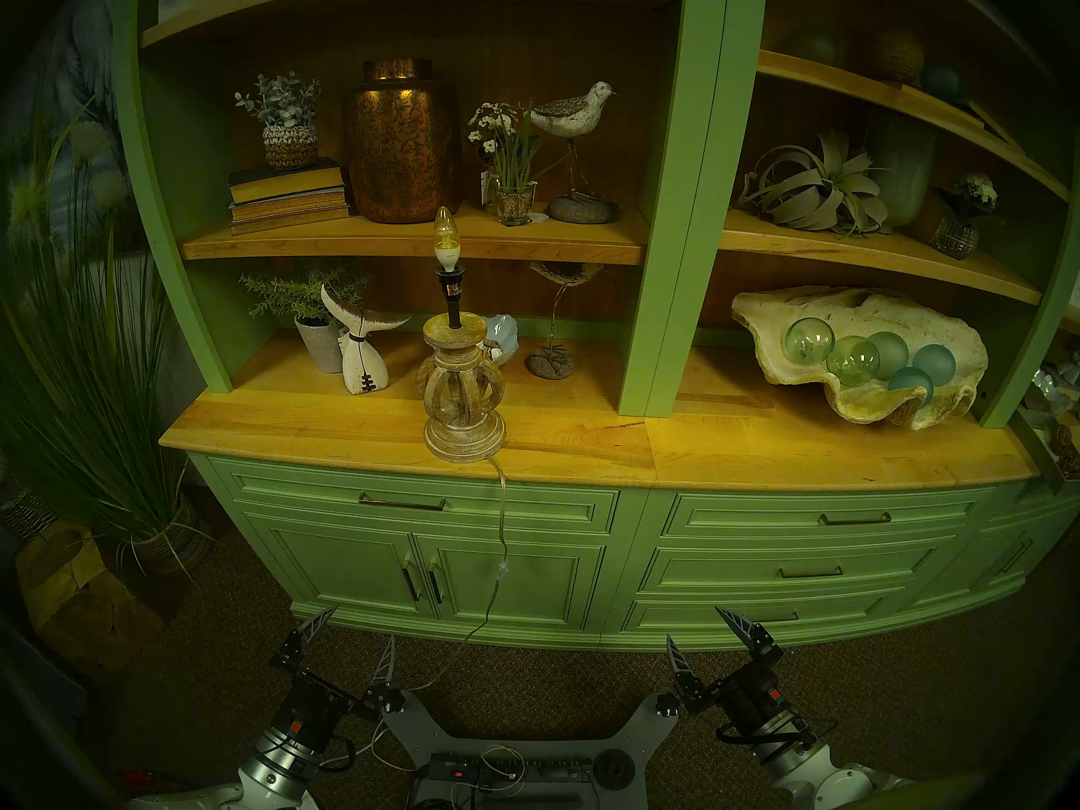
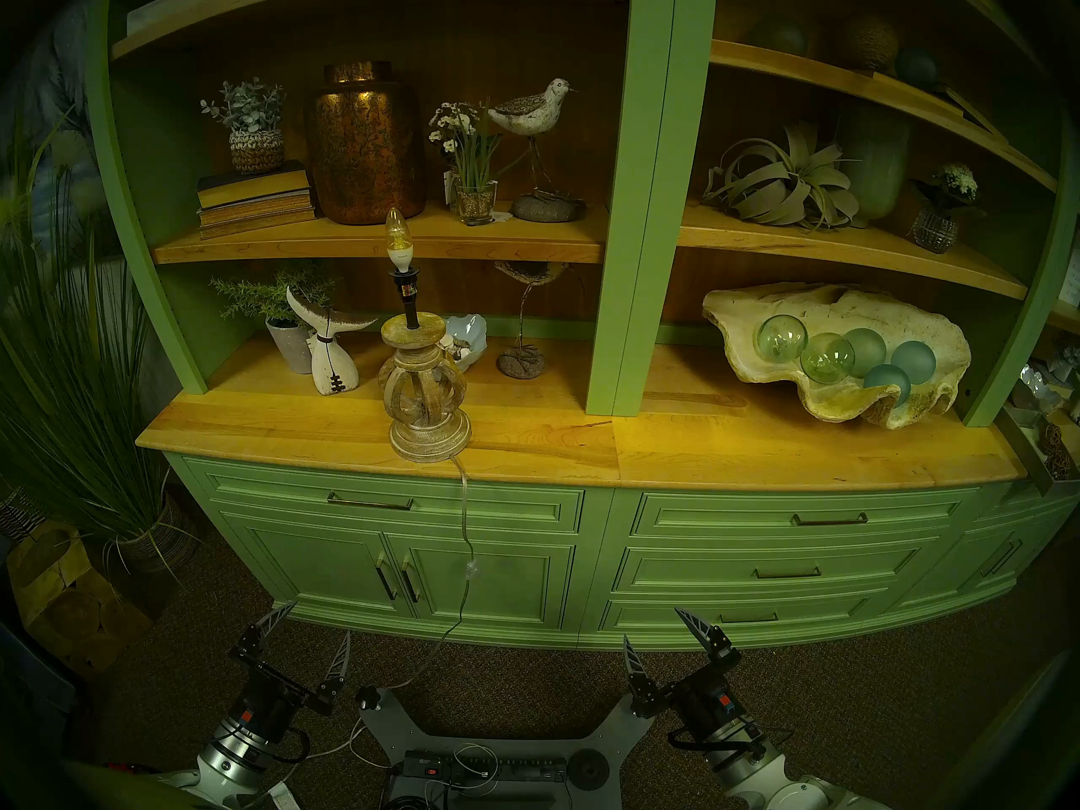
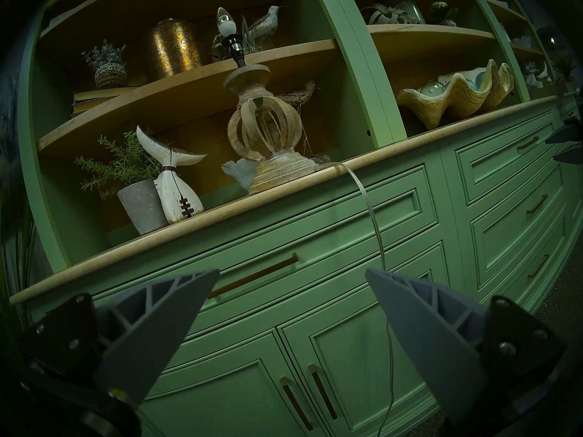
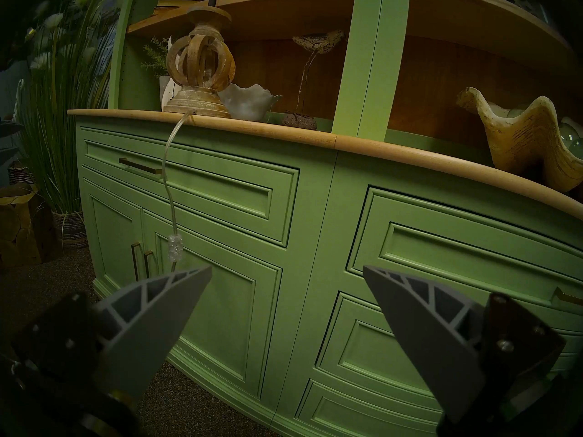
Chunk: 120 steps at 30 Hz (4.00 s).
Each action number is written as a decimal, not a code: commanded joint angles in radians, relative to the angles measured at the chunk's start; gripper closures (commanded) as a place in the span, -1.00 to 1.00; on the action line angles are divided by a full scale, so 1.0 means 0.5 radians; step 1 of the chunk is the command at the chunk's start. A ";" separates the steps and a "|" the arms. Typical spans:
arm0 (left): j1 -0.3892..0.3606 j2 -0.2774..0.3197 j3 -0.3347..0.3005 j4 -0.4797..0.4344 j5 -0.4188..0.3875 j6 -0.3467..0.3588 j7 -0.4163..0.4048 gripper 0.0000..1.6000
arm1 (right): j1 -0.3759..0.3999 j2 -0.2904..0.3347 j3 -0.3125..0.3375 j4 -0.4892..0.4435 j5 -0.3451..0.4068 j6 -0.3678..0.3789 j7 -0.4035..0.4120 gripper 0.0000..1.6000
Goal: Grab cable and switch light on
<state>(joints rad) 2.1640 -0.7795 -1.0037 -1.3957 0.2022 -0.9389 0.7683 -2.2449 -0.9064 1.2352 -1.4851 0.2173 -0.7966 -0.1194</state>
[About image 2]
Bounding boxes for pale green glass vase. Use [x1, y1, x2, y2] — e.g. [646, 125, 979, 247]
[835, 100, 916, 223]

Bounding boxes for eucalyptus plant in woven pot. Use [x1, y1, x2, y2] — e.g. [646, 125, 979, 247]
[200, 78, 286, 175]

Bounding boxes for carved wooden table lamp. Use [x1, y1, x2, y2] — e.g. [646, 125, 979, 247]
[377, 264, 473, 463]

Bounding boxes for large copper vase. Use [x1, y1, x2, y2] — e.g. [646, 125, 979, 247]
[305, 61, 427, 225]

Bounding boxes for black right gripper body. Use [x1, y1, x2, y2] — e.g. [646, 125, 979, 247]
[629, 644, 756, 746]

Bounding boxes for giant clam shell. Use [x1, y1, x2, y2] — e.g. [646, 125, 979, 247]
[702, 283, 971, 430]

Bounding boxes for woven brown decor sphere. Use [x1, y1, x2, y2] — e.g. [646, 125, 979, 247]
[837, 13, 900, 71]

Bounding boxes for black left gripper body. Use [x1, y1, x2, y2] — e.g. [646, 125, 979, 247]
[229, 627, 347, 754]

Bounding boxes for green cabinet door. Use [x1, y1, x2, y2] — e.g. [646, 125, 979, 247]
[384, 534, 576, 632]
[894, 513, 1056, 611]
[221, 513, 397, 619]

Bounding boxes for tall grass plant in basket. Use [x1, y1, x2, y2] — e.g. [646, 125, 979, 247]
[0, 100, 203, 581]

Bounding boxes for striped woven basket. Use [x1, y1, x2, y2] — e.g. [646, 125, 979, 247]
[0, 483, 51, 548]

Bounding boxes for wire-legged bird figurine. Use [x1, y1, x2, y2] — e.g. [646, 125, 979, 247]
[494, 260, 570, 381]

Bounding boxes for green cabinet drawer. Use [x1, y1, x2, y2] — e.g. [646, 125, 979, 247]
[631, 489, 980, 539]
[196, 467, 585, 535]
[601, 589, 895, 636]
[612, 537, 942, 597]

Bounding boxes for black power strip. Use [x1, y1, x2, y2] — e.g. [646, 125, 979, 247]
[402, 749, 568, 786]

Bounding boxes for frosted teal glass ball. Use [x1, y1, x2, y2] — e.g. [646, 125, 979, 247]
[844, 327, 888, 377]
[862, 364, 912, 408]
[890, 340, 937, 386]

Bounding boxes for yellow wood stump stool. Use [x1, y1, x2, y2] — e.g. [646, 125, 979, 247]
[7, 520, 154, 676]

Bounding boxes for metal tray with trinkets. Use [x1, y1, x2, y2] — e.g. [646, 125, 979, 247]
[1000, 344, 1080, 497]

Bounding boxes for rosemary plant in grey pot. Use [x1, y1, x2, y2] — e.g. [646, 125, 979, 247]
[211, 268, 338, 375]

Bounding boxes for grey robot base platform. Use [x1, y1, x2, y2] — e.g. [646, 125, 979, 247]
[355, 686, 657, 810]

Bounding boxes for old yellowed book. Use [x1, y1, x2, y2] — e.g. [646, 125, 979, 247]
[198, 191, 316, 225]
[200, 208, 320, 240]
[197, 160, 311, 210]

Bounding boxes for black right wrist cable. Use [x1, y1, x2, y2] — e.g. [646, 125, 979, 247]
[669, 715, 794, 754]

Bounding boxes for clear green glass ball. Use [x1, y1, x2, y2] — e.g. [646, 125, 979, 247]
[800, 333, 856, 385]
[756, 315, 809, 364]

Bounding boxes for white flowers in glass vase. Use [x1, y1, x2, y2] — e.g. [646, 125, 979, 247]
[429, 100, 505, 225]

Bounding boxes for dark teal decor sphere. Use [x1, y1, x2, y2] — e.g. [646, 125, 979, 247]
[894, 46, 939, 88]

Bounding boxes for grey air plant decor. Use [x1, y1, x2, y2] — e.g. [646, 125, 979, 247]
[702, 123, 861, 231]

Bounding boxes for speckled shorebird figurine on stone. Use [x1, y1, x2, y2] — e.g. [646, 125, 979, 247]
[488, 78, 587, 224]

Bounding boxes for candle shaped light bulb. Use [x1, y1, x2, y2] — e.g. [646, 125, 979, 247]
[385, 208, 416, 273]

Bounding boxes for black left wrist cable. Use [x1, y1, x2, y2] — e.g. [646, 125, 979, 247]
[253, 726, 311, 767]

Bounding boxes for thin white cable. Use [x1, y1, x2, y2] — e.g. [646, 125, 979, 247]
[291, 720, 397, 771]

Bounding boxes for white whale tail figurine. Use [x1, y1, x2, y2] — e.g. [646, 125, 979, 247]
[285, 287, 379, 396]

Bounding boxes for clear lamp cable with switch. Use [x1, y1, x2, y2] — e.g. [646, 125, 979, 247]
[384, 454, 482, 691]

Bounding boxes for dark green decor sphere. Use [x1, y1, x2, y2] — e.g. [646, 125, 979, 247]
[749, 15, 811, 58]

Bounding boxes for green cabinet hutch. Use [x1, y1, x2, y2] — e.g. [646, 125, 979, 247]
[84, 0, 1080, 649]

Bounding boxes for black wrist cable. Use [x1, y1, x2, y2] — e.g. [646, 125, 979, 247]
[253, 726, 311, 767]
[669, 715, 794, 754]

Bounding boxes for pale blue shell dish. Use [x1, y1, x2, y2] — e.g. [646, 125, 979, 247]
[439, 313, 489, 374]

